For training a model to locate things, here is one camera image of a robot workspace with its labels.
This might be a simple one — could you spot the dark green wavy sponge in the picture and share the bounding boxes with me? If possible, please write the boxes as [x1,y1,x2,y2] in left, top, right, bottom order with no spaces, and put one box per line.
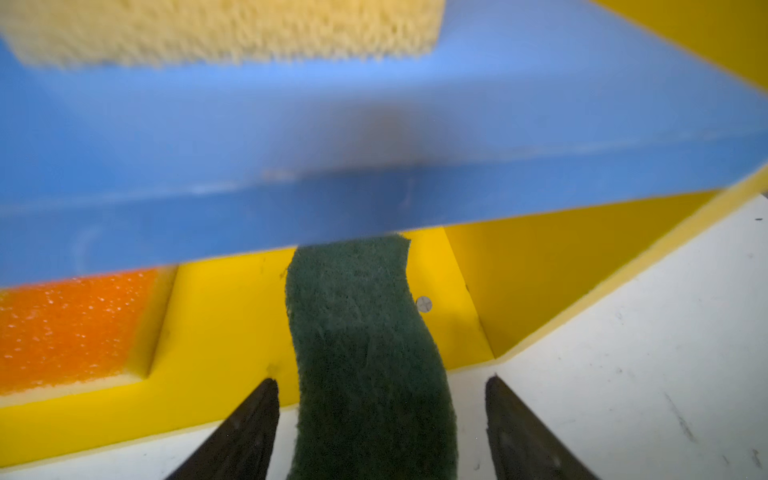
[285,235,458,479]

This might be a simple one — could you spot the yellow shelf unit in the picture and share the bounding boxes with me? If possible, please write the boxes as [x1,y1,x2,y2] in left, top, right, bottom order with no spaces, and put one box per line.
[1,1,767,471]

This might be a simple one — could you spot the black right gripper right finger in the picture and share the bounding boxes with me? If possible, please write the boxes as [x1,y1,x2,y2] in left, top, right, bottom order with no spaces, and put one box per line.
[485,376,597,480]

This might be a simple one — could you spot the yellow sponge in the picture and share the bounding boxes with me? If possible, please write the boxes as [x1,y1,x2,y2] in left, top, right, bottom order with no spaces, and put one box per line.
[1,1,446,67]

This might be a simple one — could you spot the orange sponge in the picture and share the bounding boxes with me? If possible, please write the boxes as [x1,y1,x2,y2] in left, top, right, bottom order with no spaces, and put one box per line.
[1,267,177,407]

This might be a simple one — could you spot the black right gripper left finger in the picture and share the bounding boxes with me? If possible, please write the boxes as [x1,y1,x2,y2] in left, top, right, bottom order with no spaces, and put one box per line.
[167,378,280,480]

